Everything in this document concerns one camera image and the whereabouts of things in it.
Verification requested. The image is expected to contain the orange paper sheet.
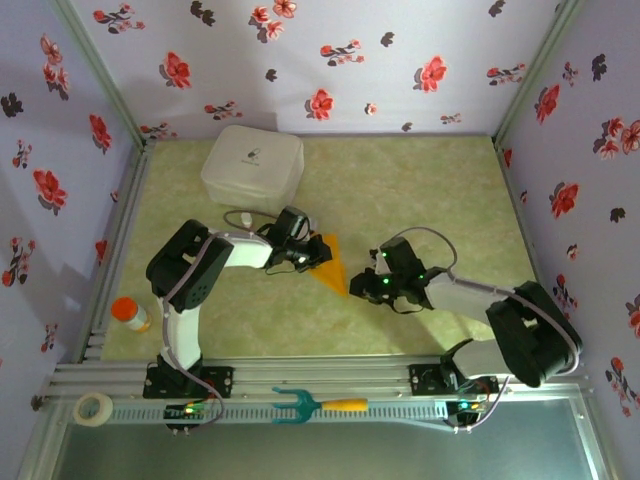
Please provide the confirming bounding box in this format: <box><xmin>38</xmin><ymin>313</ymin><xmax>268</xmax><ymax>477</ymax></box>
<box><xmin>308</xmin><ymin>232</ymin><xmax>349</xmax><ymax>300</ymax></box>

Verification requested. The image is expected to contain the white plastic storage box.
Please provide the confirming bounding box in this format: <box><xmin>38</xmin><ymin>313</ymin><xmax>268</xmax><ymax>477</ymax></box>
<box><xmin>200</xmin><ymin>124</ymin><xmax>306</xmax><ymax>216</ymax></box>

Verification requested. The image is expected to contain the orange capped bottle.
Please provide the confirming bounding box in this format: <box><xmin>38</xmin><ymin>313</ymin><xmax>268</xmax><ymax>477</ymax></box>
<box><xmin>110</xmin><ymin>296</ymin><xmax>152</xmax><ymax>334</ymax></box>

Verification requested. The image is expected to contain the white tape roll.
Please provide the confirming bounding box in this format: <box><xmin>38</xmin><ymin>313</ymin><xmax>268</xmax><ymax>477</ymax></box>
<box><xmin>72</xmin><ymin>391</ymin><xmax>114</xmax><ymax>428</ymax></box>

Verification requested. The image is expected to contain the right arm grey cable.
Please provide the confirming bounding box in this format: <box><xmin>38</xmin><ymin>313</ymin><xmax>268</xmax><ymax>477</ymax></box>
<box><xmin>397</xmin><ymin>226</ymin><xmax>582</xmax><ymax>434</ymax></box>

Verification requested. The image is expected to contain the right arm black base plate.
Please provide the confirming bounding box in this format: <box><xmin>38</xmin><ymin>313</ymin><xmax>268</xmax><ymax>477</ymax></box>
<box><xmin>408</xmin><ymin>363</ymin><xmax>501</xmax><ymax>399</ymax></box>

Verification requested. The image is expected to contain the aluminium side rail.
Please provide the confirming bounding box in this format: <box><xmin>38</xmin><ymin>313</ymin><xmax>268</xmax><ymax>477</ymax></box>
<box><xmin>78</xmin><ymin>138</ymin><xmax>157</xmax><ymax>362</ymax></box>
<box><xmin>492</xmin><ymin>137</ymin><xmax>569</xmax><ymax>359</ymax></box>

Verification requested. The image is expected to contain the long aluminium frame rail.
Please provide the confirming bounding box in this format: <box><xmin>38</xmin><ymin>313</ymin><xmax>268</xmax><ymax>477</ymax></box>
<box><xmin>47</xmin><ymin>355</ymin><xmax>587</xmax><ymax>401</ymax></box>

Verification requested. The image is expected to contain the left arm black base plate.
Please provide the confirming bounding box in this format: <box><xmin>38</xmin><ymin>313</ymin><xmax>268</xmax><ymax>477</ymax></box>
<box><xmin>143</xmin><ymin>363</ymin><xmax>236</xmax><ymax>400</ymax></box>

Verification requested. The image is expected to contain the teal garden fork orange handle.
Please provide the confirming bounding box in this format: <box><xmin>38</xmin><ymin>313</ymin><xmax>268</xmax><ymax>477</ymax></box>
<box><xmin>271</xmin><ymin>385</ymin><xmax>370</xmax><ymax>426</ymax></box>

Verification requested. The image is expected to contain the grey slotted cable duct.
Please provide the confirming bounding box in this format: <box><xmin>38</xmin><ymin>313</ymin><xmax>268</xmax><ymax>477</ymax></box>
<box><xmin>107</xmin><ymin>399</ymin><xmax>451</xmax><ymax>426</ymax></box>

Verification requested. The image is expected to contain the aluminium corner post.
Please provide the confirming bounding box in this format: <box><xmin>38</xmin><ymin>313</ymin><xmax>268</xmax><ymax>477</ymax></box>
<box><xmin>492</xmin><ymin>0</ymin><xmax>586</xmax><ymax>146</ymax></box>
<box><xmin>49</xmin><ymin>0</ymin><xmax>151</xmax><ymax>149</ymax></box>

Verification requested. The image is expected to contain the aluminium lower frame rail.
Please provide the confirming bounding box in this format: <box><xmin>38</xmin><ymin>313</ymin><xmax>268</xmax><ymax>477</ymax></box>
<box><xmin>14</xmin><ymin>399</ymin><xmax>69</xmax><ymax>480</ymax></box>
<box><xmin>572</xmin><ymin>397</ymin><xmax>619</xmax><ymax>480</ymax></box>

